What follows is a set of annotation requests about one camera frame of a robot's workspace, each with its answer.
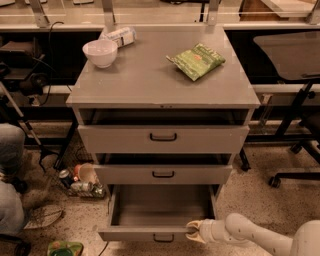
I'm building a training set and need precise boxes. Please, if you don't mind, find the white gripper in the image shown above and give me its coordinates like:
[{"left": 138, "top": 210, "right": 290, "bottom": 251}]
[{"left": 186, "top": 219, "right": 217, "bottom": 244}]

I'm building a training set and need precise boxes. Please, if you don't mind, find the grey bottom drawer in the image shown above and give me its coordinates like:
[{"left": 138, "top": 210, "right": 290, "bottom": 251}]
[{"left": 99, "top": 184, "right": 216, "bottom": 243}]

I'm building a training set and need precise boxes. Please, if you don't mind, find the grey drawer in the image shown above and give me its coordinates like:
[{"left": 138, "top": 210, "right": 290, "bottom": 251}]
[
  {"left": 99, "top": 184, "right": 216, "bottom": 243},
  {"left": 94, "top": 154, "right": 232, "bottom": 185},
  {"left": 78, "top": 124, "right": 249, "bottom": 154}
]

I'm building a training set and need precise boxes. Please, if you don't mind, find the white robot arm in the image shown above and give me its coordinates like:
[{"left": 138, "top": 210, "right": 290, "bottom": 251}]
[{"left": 186, "top": 213, "right": 320, "bottom": 256}]

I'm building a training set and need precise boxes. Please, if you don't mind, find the grey middle drawer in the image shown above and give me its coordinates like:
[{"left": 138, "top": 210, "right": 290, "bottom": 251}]
[{"left": 94, "top": 154, "right": 232, "bottom": 185}]

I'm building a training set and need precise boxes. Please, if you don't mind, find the grey drawer cabinet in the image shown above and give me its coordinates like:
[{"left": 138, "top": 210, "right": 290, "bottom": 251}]
[{"left": 65, "top": 25, "right": 261, "bottom": 201}]

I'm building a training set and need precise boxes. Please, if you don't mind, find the grey top drawer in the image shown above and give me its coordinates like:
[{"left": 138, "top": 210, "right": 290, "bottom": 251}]
[{"left": 78, "top": 124, "right": 249, "bottom": 154}]

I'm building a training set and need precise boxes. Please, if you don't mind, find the orange plastic cup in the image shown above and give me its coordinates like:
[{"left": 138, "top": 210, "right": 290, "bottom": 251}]
[{"left": 74, "top": 163, "right": 97, "bottom": 183}]

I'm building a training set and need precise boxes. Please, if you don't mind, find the green soda can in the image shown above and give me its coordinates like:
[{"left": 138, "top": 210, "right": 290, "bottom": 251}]
[{"left": 70, "top": 181, "right": 93, "bottom": 192}]

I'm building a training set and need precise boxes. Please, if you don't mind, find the green snack bag on floor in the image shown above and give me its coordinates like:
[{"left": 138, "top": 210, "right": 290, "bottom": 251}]
[{"left": 47, "top": 241, "right": 83, "bottom": 256}]

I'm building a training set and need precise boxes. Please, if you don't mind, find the dark soda can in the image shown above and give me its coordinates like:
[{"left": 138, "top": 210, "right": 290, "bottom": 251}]
[{"left": 59, "top": 169, "right": 74, "bottom": 189}]

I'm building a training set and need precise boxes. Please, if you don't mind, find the white sneaker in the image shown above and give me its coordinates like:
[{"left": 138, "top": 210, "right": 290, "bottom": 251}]
[{"left": 24, "top": 205, "right": 63, "bottom": 230}]

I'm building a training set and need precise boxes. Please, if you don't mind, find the person leg in jeans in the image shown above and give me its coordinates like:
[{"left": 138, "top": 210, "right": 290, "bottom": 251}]
[{"left": 0, "top": 181, "right": 25, "bottom": 235}]

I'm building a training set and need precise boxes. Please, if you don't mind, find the white bowl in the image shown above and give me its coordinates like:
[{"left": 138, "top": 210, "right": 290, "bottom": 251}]
[{"left": 82, "top": 39, "right": 118, "bottom": 68}]

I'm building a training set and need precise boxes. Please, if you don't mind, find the black office chair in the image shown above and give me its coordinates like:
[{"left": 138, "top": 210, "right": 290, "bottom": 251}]
[{"left": 253, "top": 30, "right": 320, "bottom": 189}]

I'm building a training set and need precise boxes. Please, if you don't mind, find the black floor cable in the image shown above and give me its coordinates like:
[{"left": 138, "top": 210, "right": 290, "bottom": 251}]
[{"left": 97, "top": 241, "right": 110, "bottom": 256}]

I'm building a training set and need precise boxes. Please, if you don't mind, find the wire basket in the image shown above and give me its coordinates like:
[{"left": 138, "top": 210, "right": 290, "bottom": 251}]
[{"left": 57, "top": 133, "right": 102, "bottom": 199}]

